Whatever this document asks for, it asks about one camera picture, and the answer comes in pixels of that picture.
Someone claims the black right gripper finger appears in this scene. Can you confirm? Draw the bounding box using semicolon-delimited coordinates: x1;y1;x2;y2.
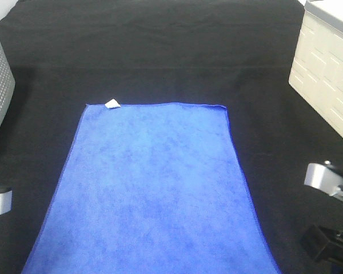
300;225;343;261

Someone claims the blue microfiber towel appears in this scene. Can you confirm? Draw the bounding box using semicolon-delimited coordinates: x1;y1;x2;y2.
23;103;280;273

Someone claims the white towel label tag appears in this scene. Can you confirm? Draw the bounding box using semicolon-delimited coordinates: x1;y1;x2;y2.
105;99;121;109

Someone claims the cream slotted storage box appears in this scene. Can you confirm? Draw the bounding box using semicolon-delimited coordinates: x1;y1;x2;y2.
289;1;343;138

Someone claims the black table cloth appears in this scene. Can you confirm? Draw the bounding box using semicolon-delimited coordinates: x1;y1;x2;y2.
0;1;343;273

